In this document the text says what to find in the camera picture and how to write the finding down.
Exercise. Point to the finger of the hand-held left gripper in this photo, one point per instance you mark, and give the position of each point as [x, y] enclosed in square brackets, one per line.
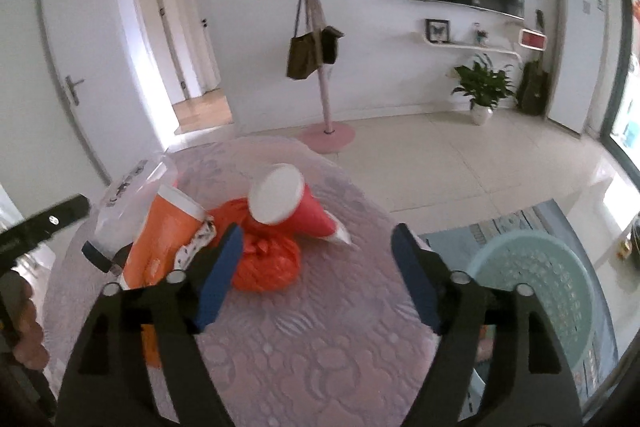
[55, 219]
[102, 259]

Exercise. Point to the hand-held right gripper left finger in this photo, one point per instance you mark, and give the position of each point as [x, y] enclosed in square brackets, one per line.
[217, 282]

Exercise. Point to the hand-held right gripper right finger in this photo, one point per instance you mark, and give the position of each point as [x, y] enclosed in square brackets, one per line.
[415, 277]

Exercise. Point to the white black-dotted wrapper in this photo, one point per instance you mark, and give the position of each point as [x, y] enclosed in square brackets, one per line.
[197, 239]

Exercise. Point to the orange plastic bag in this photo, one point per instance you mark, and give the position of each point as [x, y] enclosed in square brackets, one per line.
[265, 262]

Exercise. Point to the clear plastic bag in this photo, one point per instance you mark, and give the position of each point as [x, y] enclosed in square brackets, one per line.
[125, 207]

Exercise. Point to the orange paper cup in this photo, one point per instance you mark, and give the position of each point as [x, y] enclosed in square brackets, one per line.
[160, 237]

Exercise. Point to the red paper cup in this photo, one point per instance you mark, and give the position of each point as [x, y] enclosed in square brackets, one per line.
[310, 212]

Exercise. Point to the teal plastic basket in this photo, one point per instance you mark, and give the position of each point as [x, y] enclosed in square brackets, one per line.
[540, 277]

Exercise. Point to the person's left hand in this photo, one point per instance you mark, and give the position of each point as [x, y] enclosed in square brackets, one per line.
[31, 337]

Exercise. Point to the grey blue patterned rug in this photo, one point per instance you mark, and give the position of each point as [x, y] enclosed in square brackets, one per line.
[500, 219]

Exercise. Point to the pink patterned tablecloth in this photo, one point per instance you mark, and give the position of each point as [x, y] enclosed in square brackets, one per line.
[310, 332]

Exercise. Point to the white door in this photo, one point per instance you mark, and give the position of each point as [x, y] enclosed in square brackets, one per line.
[100, 57]

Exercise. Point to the pink coat rack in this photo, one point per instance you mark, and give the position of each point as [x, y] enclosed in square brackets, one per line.
[325, 97]

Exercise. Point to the green potted plant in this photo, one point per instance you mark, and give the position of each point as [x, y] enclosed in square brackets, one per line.
[482, 82]

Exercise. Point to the black acoustic guitar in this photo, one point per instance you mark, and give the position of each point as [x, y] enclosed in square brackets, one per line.
[532, 87]

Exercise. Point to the olive tote bag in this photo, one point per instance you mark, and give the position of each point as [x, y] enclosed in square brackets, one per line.
[302, 57]

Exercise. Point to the small black bag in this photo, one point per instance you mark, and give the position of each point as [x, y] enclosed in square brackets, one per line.
[330, 44]

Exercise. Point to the small potted flower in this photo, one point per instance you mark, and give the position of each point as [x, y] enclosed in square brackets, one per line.
[481, 36]

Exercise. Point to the red white box shelf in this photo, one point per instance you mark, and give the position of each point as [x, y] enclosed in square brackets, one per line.
[532, 39]

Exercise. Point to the white curved low wall shelf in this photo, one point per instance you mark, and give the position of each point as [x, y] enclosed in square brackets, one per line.
[465, 45]

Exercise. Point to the black butterfly picture frame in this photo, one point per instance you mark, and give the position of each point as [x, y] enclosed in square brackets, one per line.
[438, 31]

